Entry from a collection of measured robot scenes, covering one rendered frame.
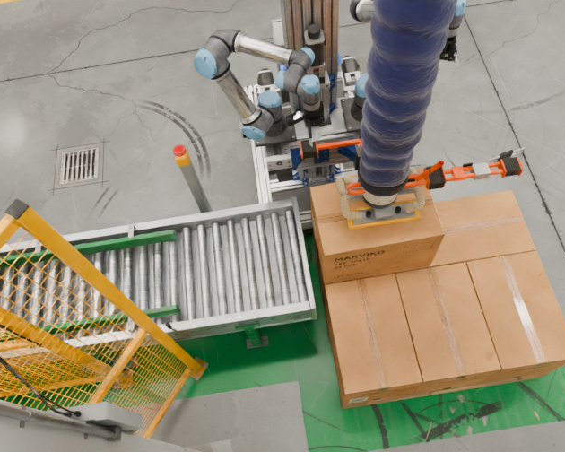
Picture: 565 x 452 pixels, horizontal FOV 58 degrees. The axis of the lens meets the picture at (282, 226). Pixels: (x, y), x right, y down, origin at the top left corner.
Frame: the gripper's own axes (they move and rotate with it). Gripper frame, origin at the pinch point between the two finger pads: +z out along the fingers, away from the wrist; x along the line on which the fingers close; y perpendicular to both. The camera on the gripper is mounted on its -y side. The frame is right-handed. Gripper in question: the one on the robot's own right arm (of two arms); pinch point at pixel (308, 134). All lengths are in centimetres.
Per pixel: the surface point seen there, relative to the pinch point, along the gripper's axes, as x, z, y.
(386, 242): -45, 35, 31
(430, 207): -30, 35, 56
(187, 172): 19, 44, -67
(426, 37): -37, -86, 31
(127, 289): -33, 75, -112
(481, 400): -113, 129, 82
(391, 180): -36.9, -9.2, 30.1
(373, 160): -33.1, -20.1, 22.4
